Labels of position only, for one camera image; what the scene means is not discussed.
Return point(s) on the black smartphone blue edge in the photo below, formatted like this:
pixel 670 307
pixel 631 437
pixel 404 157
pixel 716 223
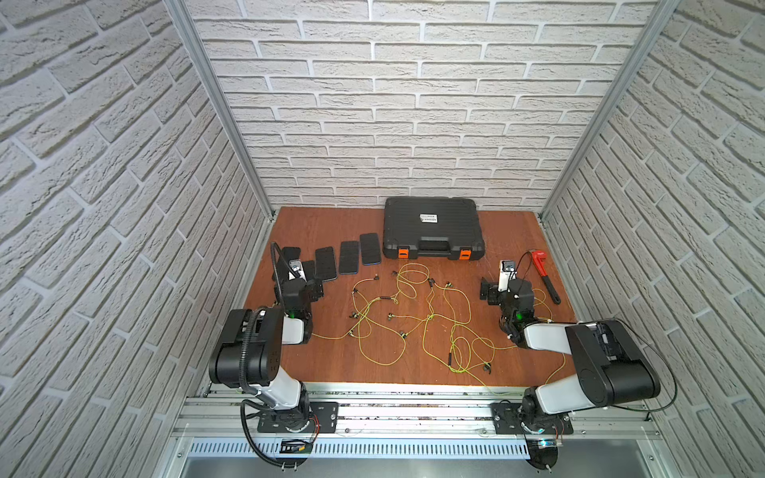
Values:
pixel 371 253

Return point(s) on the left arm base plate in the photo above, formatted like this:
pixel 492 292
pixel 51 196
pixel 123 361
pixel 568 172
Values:
pixel 319 417

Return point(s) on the black plastic tool case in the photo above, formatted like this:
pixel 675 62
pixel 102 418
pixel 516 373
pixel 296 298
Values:
pixel 416 227

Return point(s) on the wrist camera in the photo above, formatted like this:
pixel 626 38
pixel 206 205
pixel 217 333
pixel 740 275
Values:
pixel 296 270
pixel 507 272

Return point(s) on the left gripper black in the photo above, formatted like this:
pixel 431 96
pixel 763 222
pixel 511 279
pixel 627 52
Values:
pixel 299 286

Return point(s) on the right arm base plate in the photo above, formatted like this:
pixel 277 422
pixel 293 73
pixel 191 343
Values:
pixel 515 418

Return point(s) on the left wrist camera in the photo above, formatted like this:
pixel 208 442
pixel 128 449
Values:
pixel 296 270

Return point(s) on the red pipe wrench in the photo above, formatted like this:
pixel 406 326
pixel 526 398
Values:
pixel 539 258

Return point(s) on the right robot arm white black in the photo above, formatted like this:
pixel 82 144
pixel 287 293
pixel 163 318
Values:
pixel 610 367

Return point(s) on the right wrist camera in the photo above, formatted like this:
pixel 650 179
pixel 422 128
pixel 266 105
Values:
pixel 507 272

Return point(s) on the aluminium rail frame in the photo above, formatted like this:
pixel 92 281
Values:
pixel 419 412

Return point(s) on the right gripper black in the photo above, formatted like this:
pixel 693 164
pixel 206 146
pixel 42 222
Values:
pixel 502 293

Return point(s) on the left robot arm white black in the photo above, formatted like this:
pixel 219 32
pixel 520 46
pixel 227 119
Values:
pixel 247 356

